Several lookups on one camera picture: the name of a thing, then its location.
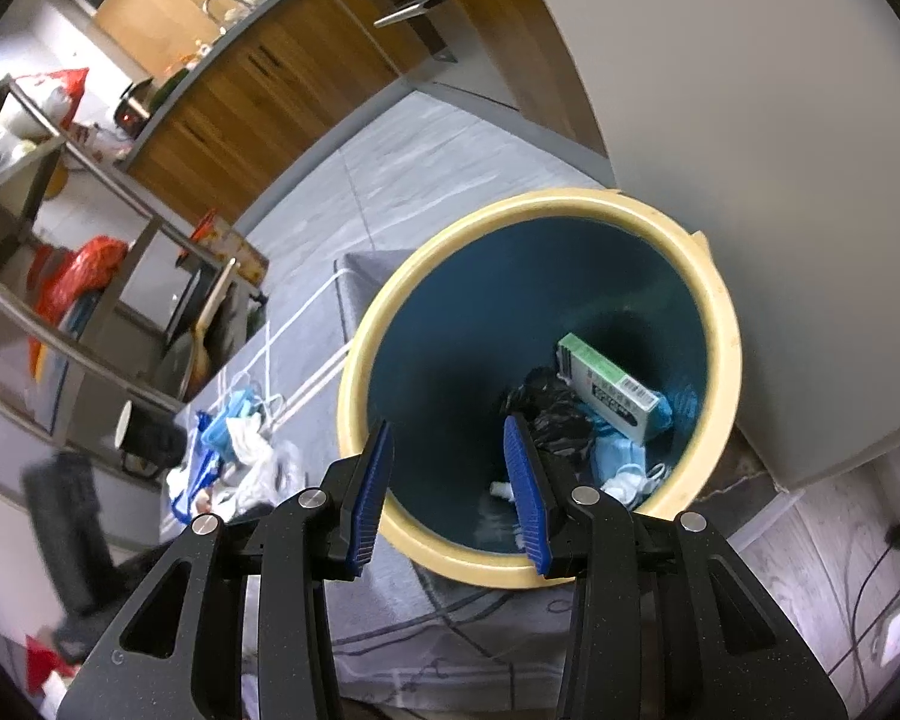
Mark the steel faucet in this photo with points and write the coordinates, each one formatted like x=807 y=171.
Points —
x=225 y=4

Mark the white paper scrap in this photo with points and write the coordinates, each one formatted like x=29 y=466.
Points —
x=504 y=490

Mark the white green medicine box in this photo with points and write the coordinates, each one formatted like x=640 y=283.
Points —
x=607 y=382

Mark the grey checked cloth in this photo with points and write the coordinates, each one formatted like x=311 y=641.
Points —
x=450 y=637

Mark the black mug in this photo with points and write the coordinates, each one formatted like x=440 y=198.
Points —
x=154 y=439

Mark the red white plastic bag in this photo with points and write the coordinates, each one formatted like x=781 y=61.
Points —
x=56 y=94

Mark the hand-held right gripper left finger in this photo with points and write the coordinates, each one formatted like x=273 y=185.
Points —
x=367 y=495

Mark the clear plastic wrapper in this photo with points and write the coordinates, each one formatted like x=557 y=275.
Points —
x=262 y=465

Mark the black plastic bag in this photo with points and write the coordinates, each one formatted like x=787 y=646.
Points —
x=562 y=424

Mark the light blue face mask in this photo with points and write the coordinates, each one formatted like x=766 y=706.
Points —
x=619 y=461

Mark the steel shelf rack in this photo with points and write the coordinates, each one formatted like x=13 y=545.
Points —
x=45 y=319

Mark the wooden kitchen cabinet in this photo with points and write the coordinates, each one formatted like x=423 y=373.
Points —
x=270 y=90

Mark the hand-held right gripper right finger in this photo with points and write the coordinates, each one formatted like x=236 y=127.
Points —
x=525 y=495

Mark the grey kitchen countertop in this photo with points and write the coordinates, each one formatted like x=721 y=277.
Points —
x=217 y=41

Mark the blue white printed wrapper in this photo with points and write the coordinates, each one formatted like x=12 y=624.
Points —
x=202 y=457

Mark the blue bin with cream rim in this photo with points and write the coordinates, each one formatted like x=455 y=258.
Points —
x=480 y=315

